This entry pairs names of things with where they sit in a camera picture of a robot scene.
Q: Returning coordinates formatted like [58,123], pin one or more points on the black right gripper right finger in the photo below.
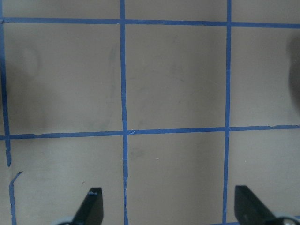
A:
[250,210]

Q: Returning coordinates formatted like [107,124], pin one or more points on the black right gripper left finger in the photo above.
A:
[90,212]

